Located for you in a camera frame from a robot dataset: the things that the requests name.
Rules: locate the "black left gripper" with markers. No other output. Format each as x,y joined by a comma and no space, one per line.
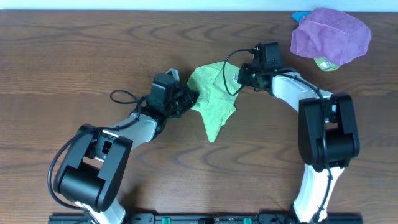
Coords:
189,98

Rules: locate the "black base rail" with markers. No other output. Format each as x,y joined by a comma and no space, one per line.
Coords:
263,218

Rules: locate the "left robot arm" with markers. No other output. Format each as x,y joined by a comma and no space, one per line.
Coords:
86,173

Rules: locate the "light green cloth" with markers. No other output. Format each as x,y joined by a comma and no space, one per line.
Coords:
215,83

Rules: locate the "blue cloth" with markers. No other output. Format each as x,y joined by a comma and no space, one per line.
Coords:
298,16

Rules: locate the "purple cloth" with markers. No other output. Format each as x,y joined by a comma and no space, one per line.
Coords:
332,34

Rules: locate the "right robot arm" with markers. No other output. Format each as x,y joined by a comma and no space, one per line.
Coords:
327,134

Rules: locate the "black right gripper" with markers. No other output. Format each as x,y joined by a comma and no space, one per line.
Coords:
242,78

